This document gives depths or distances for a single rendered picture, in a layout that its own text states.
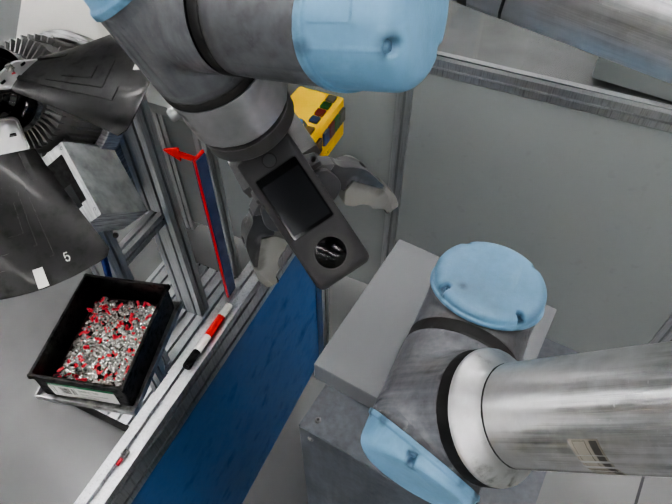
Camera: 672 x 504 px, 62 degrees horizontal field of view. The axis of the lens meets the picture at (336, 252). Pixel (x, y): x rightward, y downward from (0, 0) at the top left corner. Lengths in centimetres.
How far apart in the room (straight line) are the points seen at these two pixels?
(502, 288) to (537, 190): 100
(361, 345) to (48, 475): 138
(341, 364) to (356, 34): 57
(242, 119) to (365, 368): 47
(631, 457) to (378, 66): 29
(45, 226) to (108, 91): 26
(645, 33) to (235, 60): 22
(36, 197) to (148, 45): 74
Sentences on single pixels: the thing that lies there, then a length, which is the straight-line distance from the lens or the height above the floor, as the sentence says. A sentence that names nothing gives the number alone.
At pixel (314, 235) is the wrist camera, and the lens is 41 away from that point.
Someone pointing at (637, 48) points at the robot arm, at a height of 155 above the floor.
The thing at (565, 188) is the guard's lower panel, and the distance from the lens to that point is 154.
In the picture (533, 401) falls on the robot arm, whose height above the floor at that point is 133.
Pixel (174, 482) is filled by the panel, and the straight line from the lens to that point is 118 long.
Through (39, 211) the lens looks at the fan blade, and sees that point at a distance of 105.
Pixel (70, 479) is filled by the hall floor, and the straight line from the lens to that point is 197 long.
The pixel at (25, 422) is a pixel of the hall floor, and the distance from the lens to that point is 211.
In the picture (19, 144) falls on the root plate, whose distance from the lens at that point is 109.
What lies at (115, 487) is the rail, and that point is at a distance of 95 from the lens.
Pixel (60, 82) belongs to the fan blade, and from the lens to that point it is 96.
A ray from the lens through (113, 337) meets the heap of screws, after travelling 110.
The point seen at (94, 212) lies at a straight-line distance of 107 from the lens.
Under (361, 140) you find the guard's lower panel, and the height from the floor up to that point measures 70.
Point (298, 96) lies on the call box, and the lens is 114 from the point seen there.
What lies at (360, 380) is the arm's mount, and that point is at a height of 104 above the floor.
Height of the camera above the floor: 171
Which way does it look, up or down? 50 degrees down
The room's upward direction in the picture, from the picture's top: straight up
